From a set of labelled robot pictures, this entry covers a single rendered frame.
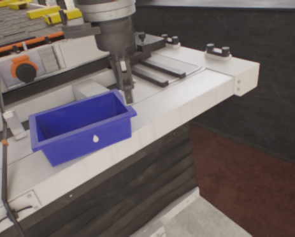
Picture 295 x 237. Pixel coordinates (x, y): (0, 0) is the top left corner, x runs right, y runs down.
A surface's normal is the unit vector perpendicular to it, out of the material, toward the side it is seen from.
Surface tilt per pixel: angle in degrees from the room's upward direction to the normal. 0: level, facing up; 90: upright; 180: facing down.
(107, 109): 85
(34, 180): 0
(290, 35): 90
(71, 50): 90
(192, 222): 0
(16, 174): 0
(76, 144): 95
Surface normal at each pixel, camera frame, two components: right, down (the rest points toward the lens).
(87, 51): 0.60, 0.37
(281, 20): -0.70, 0.47
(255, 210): -0.13, -0.83
